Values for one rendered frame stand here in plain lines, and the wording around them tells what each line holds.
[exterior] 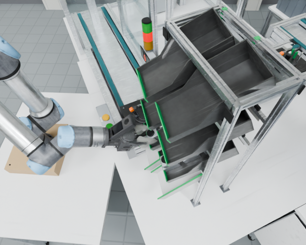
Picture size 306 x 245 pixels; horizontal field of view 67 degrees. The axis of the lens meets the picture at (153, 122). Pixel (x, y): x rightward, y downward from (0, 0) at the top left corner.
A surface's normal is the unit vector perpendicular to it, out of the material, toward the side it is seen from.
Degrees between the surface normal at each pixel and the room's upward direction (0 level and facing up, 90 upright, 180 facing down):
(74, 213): 0
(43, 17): 0
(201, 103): 25
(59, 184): 0
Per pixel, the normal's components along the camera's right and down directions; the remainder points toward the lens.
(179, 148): -0.45, -0.40
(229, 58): 0.24, 0.81
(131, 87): -0.04, -0.55
